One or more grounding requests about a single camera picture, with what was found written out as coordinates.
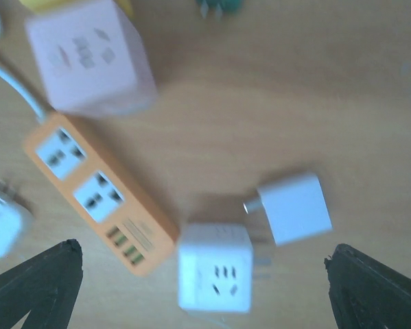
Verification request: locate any green cube adapter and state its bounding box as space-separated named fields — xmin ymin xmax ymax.
xmin=196 ymin=0 xmax=244 ymax=19

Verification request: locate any yellow cube socket adapter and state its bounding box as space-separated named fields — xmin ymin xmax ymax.
xmin=19 ymin=0 xmax=133 ymax=17

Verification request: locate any grey cube adapter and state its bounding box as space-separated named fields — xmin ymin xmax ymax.
xmin=244 ymin=173 xmax=333 ymax=246

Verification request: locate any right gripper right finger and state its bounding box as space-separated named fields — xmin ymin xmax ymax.
xmin=325 ymin=243 xmax=411 ymax=328

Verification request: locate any pink cube adapter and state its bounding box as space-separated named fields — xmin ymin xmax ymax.
xmin=25 ymin=1 xmax=157 ymax=118

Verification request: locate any orange power strip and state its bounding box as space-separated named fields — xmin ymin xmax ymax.
xmin=24 ymin=112 xmax=179 ymax=276

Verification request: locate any white cube socket adapter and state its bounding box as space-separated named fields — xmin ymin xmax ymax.
xmin=178 ymin=223 xmax=272 ymax=313

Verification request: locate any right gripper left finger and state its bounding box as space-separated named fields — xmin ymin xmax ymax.
xmin=0 ymin=239 xmax=83 ymax=328

